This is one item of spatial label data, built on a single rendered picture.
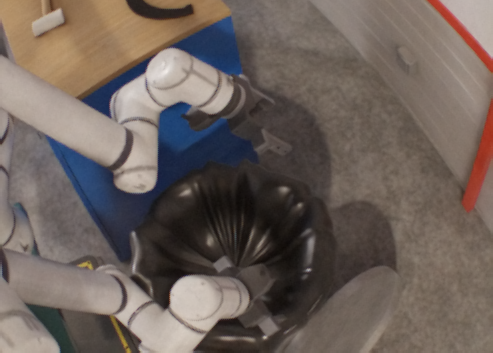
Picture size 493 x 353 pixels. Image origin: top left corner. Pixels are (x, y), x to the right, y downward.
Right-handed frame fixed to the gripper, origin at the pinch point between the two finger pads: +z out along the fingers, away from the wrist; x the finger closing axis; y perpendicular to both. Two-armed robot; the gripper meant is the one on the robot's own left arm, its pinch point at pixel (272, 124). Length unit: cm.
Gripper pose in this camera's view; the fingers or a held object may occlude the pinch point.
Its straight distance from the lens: 171.4
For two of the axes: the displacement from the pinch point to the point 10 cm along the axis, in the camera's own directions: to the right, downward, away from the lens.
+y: 7.2, -5.4, -4.3
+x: -2.5, -7.8, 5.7
